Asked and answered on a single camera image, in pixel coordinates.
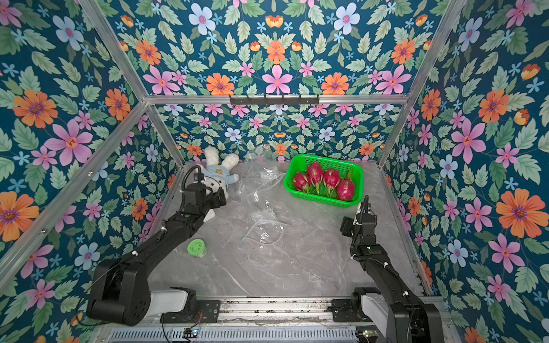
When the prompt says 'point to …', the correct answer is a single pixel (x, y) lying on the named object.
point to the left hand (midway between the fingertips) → (215, 189)
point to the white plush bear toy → (216, 173)
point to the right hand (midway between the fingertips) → (356, 217)
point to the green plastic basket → (300, 162)
